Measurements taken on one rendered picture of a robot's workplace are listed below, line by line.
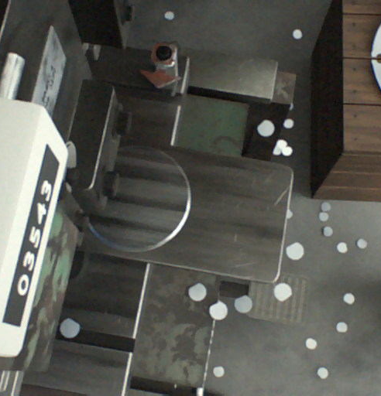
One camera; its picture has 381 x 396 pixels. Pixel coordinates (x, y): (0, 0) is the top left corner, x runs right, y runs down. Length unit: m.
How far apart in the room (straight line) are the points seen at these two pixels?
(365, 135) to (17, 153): 1.12
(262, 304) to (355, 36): 0.56
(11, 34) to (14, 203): 0.24
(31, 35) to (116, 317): 0.44
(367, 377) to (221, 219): 0.87
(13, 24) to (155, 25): 1.33
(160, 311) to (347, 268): 0.77
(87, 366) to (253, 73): 0.46
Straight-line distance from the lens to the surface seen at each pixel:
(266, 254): 0.74
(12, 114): 0.19
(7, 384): 0.80
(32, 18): 0.45
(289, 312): 1.36
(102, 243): 0.75
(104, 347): 0.82
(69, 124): 0.57
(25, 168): 0.19
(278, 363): 1.52
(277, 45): 1.72
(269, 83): 0.96
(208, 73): 0.96
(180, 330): 0.86
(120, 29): 0.55
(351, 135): 1.27
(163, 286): 0.87
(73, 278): 0.79
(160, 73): 0.80
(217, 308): 0.86
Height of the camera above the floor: 1.51
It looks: 75 degrees down
